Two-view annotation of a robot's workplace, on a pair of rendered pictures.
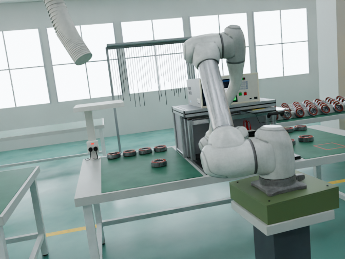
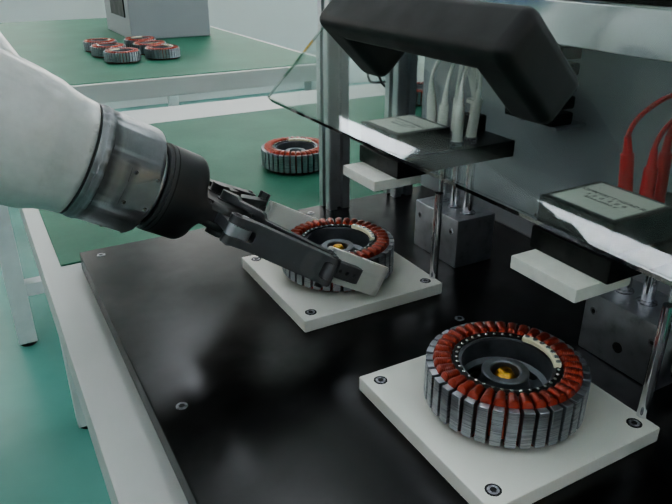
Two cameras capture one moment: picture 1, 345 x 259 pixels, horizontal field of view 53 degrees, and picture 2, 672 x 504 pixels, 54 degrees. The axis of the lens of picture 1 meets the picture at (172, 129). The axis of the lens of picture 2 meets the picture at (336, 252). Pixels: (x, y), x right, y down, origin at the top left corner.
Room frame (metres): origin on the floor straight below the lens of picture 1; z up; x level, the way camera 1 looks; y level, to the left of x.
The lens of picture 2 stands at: (2.09, -0.89, 1.08)
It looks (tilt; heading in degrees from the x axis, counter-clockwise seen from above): 25 degrees down; 72
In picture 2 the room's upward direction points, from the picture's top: straight up
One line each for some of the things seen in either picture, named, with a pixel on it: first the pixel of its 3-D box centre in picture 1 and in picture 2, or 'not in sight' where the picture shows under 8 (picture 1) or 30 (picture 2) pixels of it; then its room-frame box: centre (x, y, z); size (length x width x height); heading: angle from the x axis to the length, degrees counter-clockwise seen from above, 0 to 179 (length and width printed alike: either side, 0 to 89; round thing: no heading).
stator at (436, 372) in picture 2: not in sight; (504, 378); (2.32, -0.57, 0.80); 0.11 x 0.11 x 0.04
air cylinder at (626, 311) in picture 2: not in sight; (640, 330); (2.46, -0.54, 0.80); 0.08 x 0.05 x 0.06; 101
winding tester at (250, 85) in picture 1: (221, 89); not in sight; (2.62, -0.40, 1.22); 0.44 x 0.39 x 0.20; 101
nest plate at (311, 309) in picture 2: not in sight; (337, 274); (2.28, -0.33, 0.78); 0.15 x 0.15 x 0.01; 11
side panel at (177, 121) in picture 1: (179, 133); not in sight; (2.63, -0.05, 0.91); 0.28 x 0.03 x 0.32; 11
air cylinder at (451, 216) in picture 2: not in sight; (452, 228); (2.42, -0.30, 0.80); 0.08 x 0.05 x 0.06; 101
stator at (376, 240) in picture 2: not in sight; (337, 252); (2.28, -0.33, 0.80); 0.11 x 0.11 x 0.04
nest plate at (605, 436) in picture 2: not in sight; (500, 407); (2.32, -0.57, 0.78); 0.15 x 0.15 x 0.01; 11
